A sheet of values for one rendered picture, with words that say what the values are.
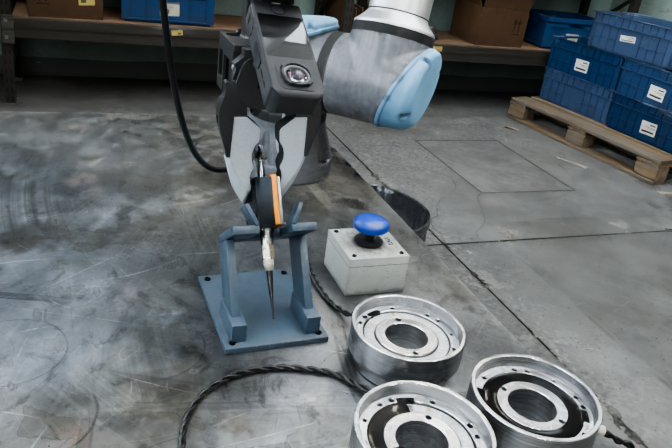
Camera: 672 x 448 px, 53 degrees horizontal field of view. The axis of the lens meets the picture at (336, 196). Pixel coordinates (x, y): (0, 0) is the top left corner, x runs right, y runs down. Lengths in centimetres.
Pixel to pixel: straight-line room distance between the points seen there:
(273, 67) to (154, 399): 28
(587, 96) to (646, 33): 55
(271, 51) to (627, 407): 175
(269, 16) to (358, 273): 29
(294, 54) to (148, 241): 34
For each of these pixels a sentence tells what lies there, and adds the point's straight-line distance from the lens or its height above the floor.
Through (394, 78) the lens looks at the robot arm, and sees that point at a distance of 89.
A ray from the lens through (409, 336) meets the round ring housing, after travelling 65.
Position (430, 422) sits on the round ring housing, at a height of 83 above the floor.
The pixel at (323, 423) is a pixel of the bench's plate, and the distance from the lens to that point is 57.
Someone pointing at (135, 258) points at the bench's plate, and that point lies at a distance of 77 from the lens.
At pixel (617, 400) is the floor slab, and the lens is 215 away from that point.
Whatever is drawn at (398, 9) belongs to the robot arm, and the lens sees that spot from 92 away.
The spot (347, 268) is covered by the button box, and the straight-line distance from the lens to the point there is 71.
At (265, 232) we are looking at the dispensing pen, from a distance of 64.
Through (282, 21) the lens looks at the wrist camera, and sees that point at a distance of 58.
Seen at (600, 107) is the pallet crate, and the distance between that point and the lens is 454.
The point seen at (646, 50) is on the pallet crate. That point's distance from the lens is 432.
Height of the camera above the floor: 118
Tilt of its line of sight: 23 degrees down
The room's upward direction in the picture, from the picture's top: 8 degrees clockwise
